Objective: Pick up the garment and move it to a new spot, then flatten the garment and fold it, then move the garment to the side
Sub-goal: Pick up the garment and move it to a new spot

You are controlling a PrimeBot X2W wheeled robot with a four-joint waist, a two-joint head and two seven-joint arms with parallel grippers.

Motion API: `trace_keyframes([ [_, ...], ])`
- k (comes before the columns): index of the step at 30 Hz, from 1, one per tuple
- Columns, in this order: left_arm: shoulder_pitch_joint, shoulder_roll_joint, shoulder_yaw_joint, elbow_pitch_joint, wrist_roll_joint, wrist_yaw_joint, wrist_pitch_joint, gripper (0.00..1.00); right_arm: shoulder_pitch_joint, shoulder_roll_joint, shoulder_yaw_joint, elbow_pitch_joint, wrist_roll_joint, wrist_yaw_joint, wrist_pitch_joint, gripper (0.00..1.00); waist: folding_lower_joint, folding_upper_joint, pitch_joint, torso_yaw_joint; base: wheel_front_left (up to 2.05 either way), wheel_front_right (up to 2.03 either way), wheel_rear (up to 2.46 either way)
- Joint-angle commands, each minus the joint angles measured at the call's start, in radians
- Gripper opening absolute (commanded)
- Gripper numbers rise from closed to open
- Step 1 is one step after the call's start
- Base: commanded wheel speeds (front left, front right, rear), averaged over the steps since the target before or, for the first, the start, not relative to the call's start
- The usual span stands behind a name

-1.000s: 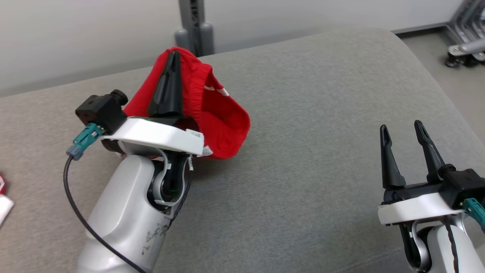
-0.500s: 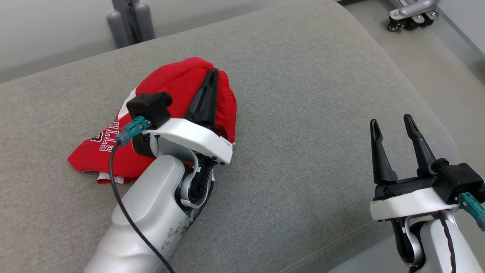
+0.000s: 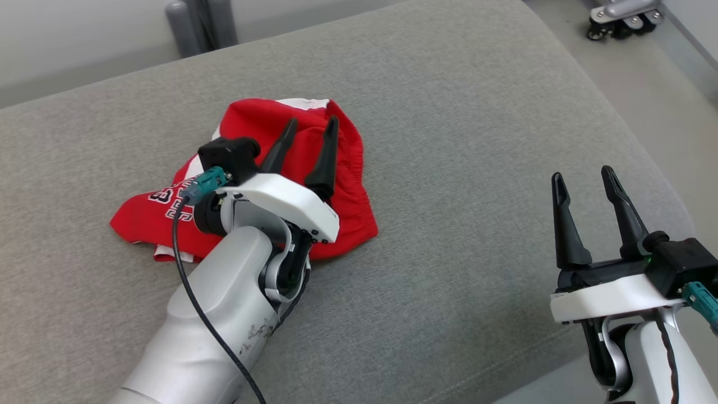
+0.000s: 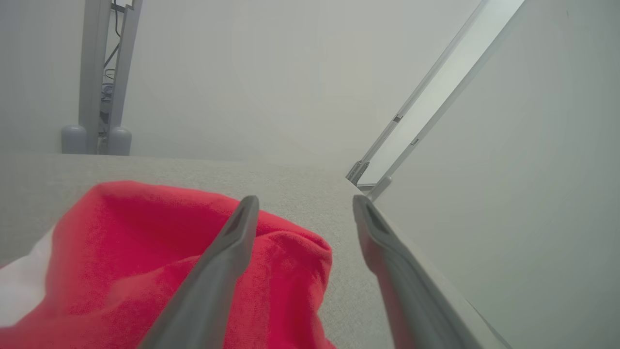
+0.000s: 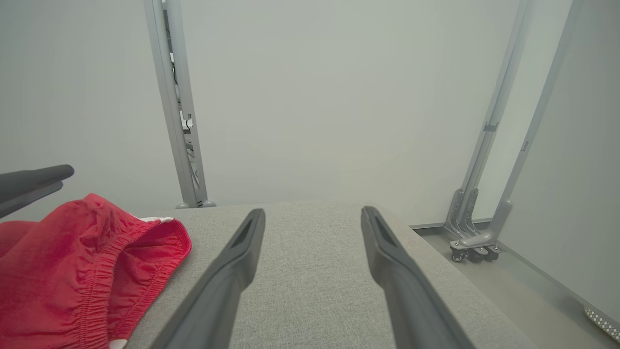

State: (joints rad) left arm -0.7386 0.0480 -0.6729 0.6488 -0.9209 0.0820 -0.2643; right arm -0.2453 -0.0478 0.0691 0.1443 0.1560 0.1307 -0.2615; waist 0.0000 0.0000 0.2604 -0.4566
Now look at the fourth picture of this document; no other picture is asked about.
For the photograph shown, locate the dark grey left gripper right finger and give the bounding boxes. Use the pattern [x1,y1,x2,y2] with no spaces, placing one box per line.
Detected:
[353,195,485,349]

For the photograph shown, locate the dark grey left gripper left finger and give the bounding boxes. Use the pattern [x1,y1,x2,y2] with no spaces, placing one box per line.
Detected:
[138,195,260,349]

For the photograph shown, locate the red shorts with white stripe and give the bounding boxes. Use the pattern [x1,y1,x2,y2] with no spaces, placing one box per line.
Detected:
[0,180,336,349]

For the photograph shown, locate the grey slanted partition frame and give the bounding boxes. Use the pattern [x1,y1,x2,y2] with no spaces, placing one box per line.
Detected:
[346,0,526,202]

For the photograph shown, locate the grey double partition post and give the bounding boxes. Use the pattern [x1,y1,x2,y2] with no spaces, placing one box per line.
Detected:
[62,0,143,156]

